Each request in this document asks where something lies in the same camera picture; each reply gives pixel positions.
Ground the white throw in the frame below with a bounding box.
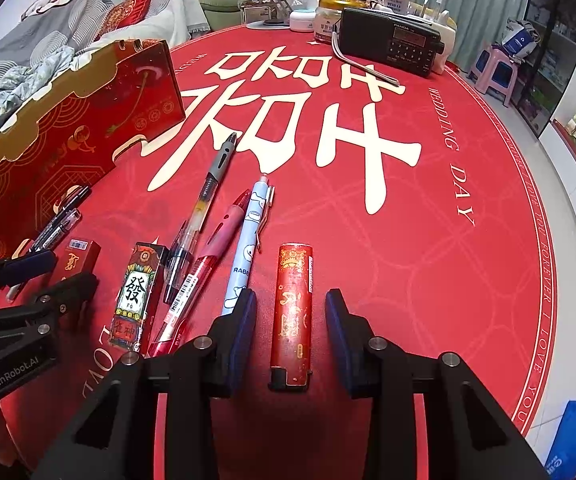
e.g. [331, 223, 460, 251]
[138, 0, 209, 46]

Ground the black portable radio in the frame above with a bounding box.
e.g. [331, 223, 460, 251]
[332, 7, 446, 87]

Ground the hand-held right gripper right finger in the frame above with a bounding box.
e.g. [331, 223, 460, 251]
[325, 287, 551, 480]

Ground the red round table mat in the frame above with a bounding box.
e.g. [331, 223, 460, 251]
[0, 22, 576, 480]

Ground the cream tissue box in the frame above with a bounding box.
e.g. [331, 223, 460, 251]
[408, 10, 458, 56]

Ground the white blue bag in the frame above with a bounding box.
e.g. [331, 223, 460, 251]
[502, 20, 539, 58]

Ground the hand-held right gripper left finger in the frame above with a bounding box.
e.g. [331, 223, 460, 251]
[30, 287, 259, 480]

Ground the pink plastic stool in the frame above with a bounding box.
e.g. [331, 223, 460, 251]
[468, 45, 518, 107]

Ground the black capped pen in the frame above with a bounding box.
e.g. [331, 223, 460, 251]
[30, 186, 92, 253]

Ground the grey striped blanket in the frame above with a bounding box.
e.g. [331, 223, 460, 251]
[0, 0, 114, 106]

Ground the red gold ornate lighter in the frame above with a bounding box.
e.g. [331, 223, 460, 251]
[267, 242, 315, 392]

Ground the red cardboard box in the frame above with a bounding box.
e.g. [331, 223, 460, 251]
[0, 40, 187, 261]

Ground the red gel pen pink grip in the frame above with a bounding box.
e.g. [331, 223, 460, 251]
[147, 189, 251, 359]

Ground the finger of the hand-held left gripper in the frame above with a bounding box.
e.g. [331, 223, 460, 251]
[0, 271, 100, 342]
[0, 249, 60, 307]

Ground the clear gel pen grey grip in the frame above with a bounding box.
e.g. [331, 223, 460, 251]
[162, 132, 239, 305]

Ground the metal phone stand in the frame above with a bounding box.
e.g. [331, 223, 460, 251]
[248, 0, 293, 28]

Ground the light blue patterned cloth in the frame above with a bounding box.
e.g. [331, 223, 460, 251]
[0, 45, 76, 128]

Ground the red embroidered cushion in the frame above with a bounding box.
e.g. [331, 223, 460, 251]
[95, 0, 156, 41]

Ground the glass jar gold lid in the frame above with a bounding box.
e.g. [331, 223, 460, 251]
[315, 0, 359, 43]

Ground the black patterned rectangular lighter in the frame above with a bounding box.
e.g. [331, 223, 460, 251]
[109, 241, 169, 353]

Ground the red rectangular lighter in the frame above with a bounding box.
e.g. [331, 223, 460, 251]
[48, 239, 102, 291]

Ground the black marker pen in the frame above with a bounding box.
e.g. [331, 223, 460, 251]
[33, 208, 82, 256]

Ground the pale blue white pen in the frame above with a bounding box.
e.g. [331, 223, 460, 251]
[220, 175, 276, 317]

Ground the glass door cabinet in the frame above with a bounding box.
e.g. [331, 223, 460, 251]
[515, 0, 576, 138]

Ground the white round container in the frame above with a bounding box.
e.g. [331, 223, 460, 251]
[289, 10, 317, 34]

